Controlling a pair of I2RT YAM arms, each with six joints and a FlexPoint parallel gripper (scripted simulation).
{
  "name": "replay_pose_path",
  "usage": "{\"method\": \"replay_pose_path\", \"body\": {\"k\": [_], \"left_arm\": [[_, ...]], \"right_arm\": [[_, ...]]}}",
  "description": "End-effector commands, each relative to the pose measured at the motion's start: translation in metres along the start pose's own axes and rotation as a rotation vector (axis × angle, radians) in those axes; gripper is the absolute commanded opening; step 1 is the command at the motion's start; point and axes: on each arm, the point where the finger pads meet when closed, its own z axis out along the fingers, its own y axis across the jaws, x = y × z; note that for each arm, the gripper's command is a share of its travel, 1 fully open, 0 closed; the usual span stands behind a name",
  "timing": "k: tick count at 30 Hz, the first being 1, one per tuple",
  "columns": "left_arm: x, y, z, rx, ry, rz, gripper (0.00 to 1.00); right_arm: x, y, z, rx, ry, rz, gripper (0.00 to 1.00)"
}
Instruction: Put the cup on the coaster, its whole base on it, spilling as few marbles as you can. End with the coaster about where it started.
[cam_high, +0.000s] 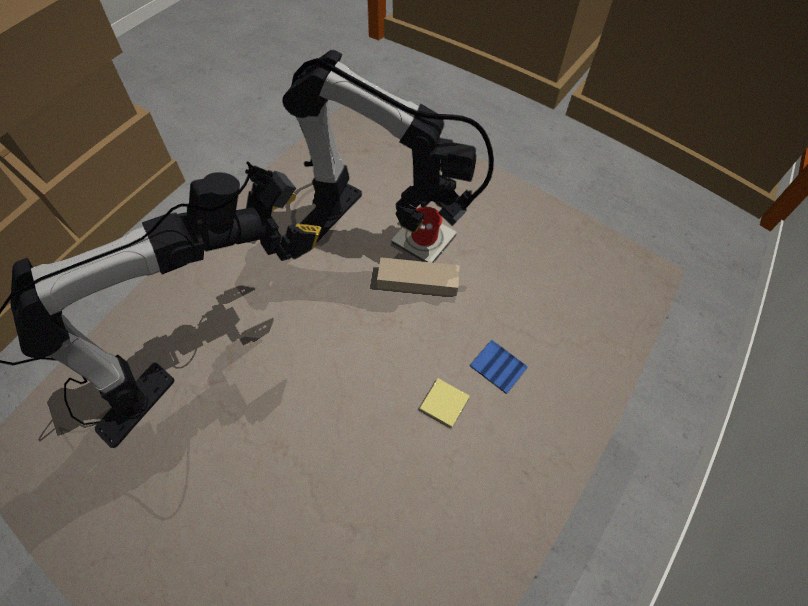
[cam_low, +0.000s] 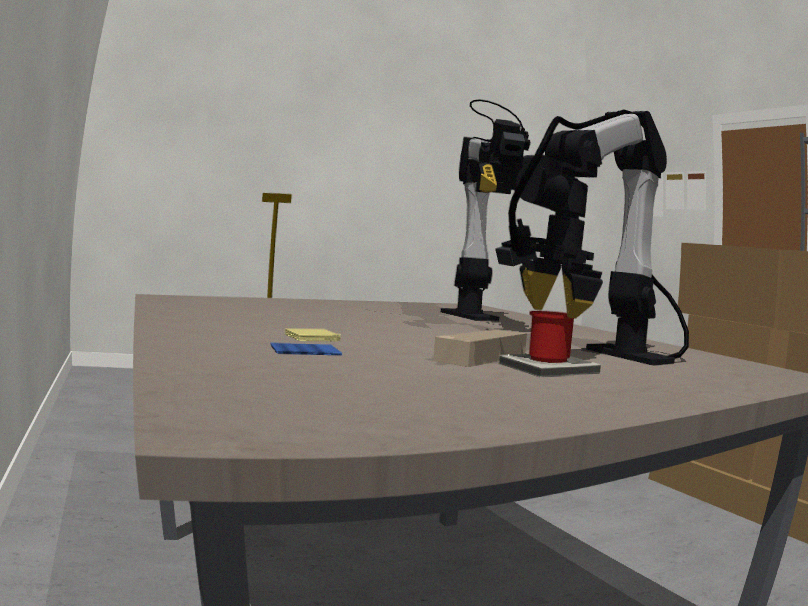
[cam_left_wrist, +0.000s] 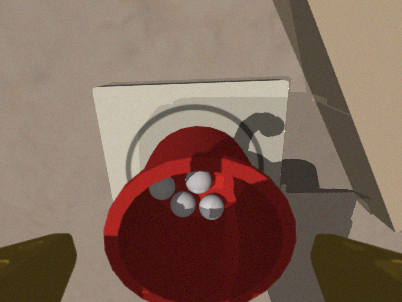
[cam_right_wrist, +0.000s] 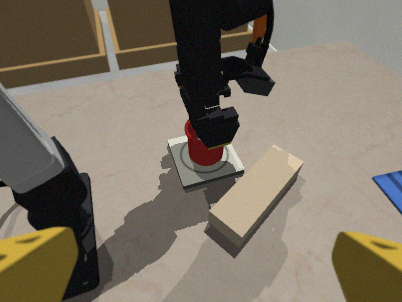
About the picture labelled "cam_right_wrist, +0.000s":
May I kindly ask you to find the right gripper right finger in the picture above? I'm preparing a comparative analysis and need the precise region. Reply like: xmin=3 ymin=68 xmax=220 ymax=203
xmin=331 ymin=232 xmax=402 ymax=302

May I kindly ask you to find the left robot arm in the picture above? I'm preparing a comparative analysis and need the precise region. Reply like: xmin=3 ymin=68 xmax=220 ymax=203
xmin=0 ymin=0 xmax=275 ymax=301

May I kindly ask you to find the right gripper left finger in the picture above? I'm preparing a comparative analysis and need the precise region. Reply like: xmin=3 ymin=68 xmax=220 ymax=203
xmin=0 ymin=227 xmax=78 ymax=302

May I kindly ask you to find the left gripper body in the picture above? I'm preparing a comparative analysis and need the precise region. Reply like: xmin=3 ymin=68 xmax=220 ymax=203
xmin=174 ymin=40 xmax=240 ymax=148

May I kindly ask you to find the tan rectangular block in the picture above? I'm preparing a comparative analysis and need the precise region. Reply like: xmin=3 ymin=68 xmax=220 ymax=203
xmin=208 ymin=145 xmax=304 ymax=247

